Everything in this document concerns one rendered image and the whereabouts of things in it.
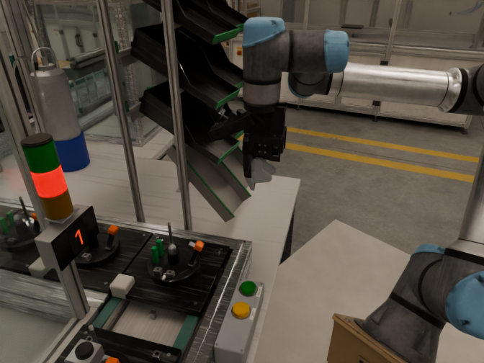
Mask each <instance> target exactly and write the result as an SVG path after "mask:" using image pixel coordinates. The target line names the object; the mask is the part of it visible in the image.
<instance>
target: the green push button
mask: <svg viewBox="0 0 484 363"><path fill-rule="evenodd" d="M255 291H256V284H255V283H254V282H252V281H245V282H243V283H242V284H241V292H242V293H243V294H245V295H252V294H254V293H255Z"/></svg>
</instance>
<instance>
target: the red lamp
mask: <svg viewBox="0 0 484 363"><path fill-rule="evenodd" d="M30 173H31V175H32V179H33V182H34V184H35V188H36V190H37V193H38V195H39V196H41V197H55V196H58V195H60V194H62V193H64V192H65V191H66V190H67V184H66V180H65V177H64V175H63V170H62V167H61V165H60V166H59V167H58V168H57V169H55V170H53V171H50V172H47V173H42V174H36V173H32V172H30Z"/></svg>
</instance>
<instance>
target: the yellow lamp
mask: <svg viewBox="0 0 484 363"><path fill-rule="evenodd" d="M38 196H39V195H38ZM39 198H40V202H41V205H42V208H43V210H44V213H45V216H46V218H47V219H50V220H60V219H63V218H66V217H68V216H69V215H70V214H71V213H72V212H73V205H72V201H71V197H70V194H69V191H68V187H67V190H66V191H65V192H64V193H62V194H60V195H58V196H55V197H41V196H39Z"/></svg>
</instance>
